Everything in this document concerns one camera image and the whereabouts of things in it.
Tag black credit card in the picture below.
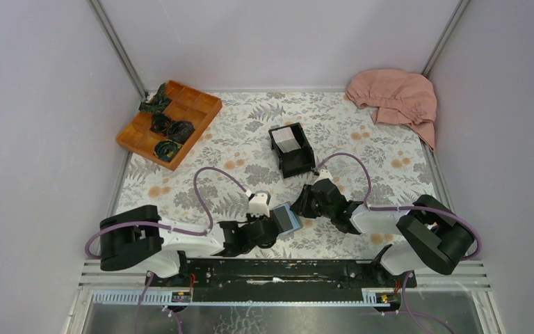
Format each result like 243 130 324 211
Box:
273 206 295 234

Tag grey leather card holder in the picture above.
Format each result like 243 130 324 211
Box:
270 203 301 237

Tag black card tray box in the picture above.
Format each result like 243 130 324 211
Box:
268 122 316 179

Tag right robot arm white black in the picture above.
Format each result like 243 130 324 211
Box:
291 178 482 287

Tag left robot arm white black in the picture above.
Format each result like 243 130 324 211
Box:
97 205 280 286

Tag white card stack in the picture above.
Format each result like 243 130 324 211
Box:
272 127 301 153

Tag floral patterned table mat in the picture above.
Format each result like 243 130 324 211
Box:
103 91 455 260

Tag dark rolled tie bottom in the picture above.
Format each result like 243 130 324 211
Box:
153 139 182 162

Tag dark rolled tie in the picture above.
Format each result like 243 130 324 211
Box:
153 139 182 162
138 83 172 114
149 113 172 136
165 120 195 145

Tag pink crumpled cloth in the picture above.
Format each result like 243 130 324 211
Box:
346 69 437 150

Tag dark rolled tie middle right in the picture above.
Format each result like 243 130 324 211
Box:
165 120 195 145

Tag orange wooden compartment tray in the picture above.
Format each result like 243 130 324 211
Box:
115 80 223 170

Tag dark rolled tie middle left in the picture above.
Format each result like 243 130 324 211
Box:
149 113 172 136

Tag dark rolled tie top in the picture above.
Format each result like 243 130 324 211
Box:
138 83 172 114

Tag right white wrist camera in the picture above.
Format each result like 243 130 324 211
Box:
315 168 333 182

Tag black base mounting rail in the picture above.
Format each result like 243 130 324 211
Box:
151 258 417 303

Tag aluminium frame rail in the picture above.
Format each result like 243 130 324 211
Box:
79 259 492 308

